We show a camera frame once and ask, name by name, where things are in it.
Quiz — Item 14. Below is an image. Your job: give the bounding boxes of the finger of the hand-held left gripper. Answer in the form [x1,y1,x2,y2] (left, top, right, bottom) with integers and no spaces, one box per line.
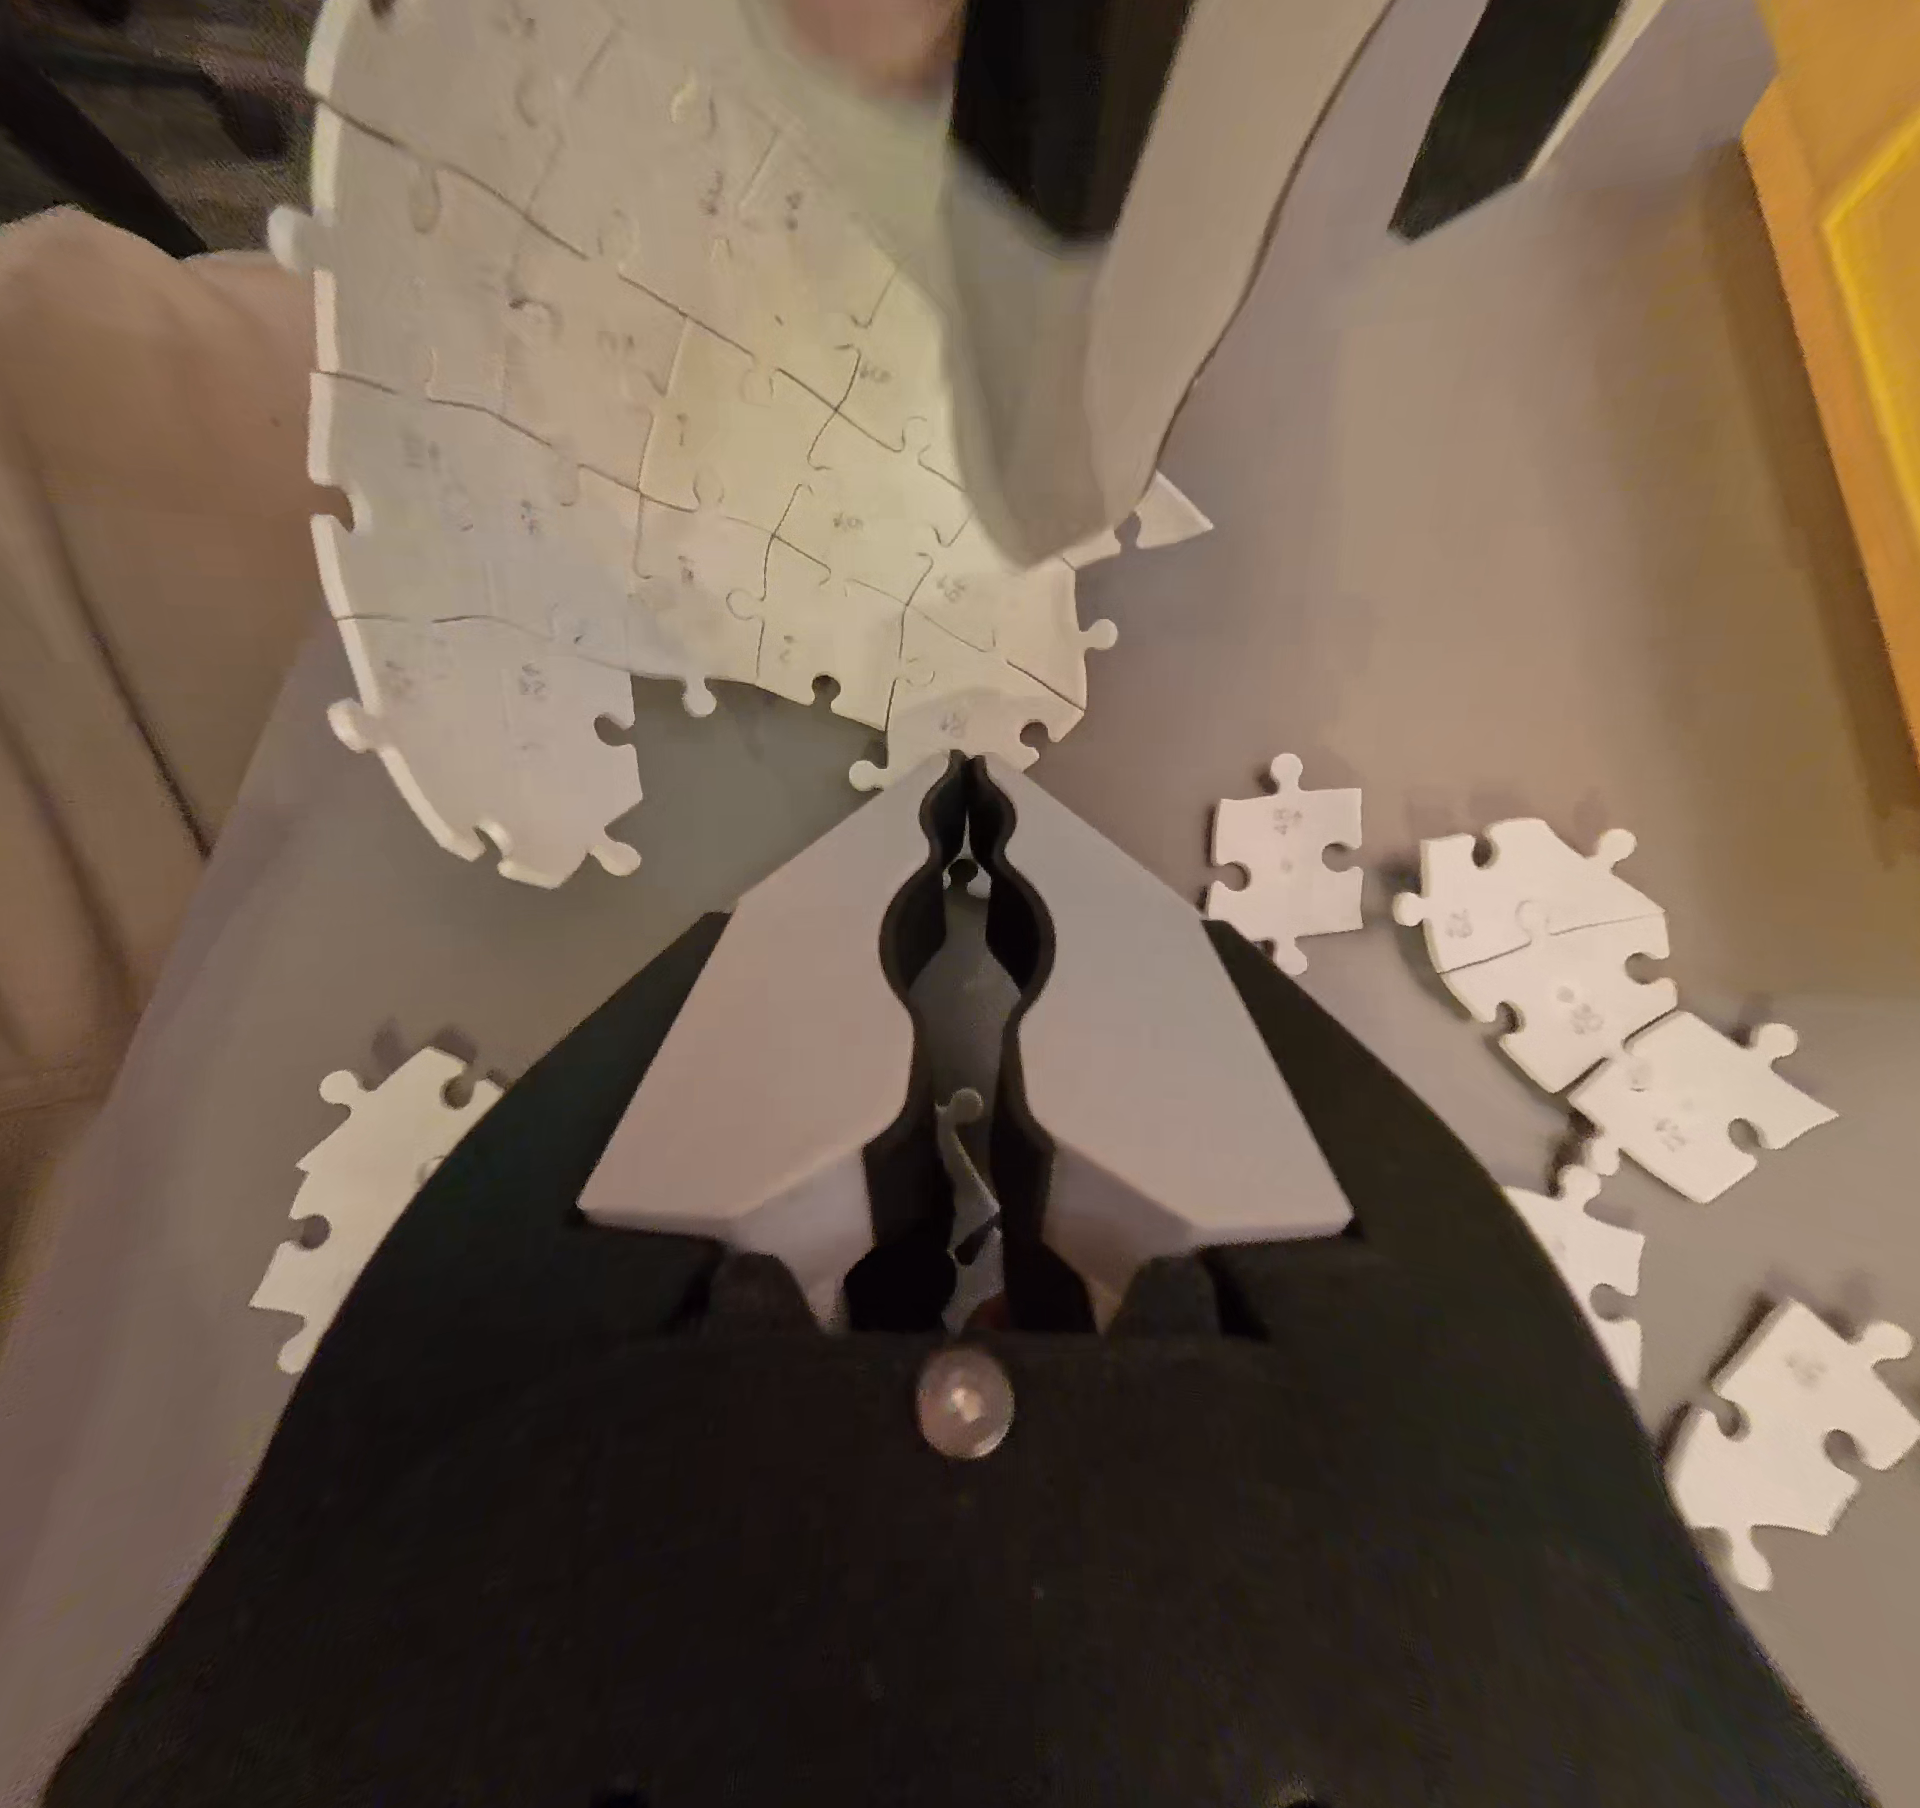
[945,0,1478,567]
[1390,0,1755,246]

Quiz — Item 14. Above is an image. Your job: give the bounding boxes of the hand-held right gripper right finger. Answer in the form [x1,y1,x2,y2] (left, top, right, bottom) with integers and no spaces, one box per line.
[967,760,1354,1336]

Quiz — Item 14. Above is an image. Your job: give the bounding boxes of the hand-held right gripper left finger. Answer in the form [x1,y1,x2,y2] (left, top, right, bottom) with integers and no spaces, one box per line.
[577,749,969,1336]

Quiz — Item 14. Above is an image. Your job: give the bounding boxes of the puzzle pieces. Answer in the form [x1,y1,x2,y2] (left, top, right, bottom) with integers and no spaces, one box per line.
[252,753,1920,1589]

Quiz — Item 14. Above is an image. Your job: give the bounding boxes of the partly built puzzle ball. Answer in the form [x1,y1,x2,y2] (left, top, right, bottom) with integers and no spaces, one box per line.
[272,0,1214,891]

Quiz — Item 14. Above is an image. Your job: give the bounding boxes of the yellow plastic bin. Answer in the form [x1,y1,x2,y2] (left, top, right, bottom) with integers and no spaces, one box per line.
[1742,0,1920,768]

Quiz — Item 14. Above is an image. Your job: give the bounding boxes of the person's beige trousers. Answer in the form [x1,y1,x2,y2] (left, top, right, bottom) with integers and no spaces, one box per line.
[0,201,325,1241]

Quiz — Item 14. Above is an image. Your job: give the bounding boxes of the black office chair base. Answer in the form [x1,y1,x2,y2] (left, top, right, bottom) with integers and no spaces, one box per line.
[0,0,303,258]

